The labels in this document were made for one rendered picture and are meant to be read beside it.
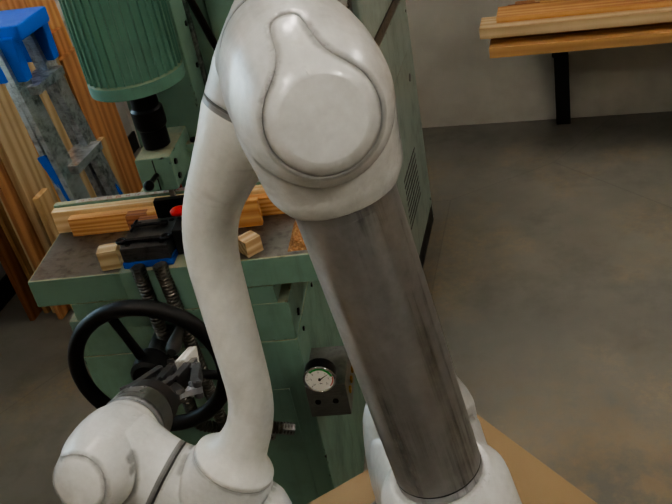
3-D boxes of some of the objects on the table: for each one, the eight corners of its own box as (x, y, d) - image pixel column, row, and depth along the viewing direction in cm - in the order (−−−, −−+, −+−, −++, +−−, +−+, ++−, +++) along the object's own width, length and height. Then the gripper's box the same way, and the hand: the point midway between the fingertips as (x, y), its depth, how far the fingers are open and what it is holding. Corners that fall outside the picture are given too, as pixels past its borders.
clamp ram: (157, 259, 164) (143, 218, 159) (167, 238, 170) (154, 197, 166) (203, 254, 163) (191, 212, 158) (211, 233, 169) (200, 192, 164)
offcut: (102, 271, 165) (95, 253, 163) (105, 262, 167) (98, 245, 165) (121, 268, 165) (115, 250, 162) (124, 259, 167) (118, 241, 165)
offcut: (254, 244, 164) (250, 229, 162) (263, 249, 161) (260, 235, 160) (239, 252, 162) (235, 237, 160) (248, 258, 160) (244, 243, 158)
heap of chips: (287, 251, 159) (284, 238, 158) (295, 216, 170) (292, 204, 168) (333, 247, 158) (330, 233, 156) (339, 211, 168) (336, 199, 167)
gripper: (184, 384, 120) (228, 329, 143) (94, 391, 122) (152, 336, 145) (193, 435, 121) (235, 373, 144) (104, 441, 123) (160, 378, 146)
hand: (187, 362), depth 141 cm, fingers closed
